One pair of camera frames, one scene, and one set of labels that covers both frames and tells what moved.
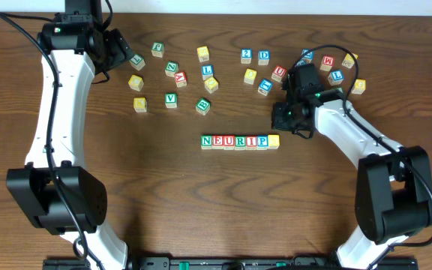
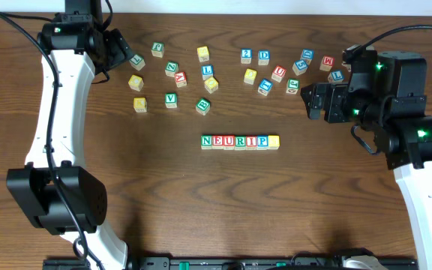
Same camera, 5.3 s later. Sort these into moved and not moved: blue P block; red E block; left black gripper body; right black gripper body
Moved: right black gripper body
Not moved: left black gripper body; red E block; blue P block
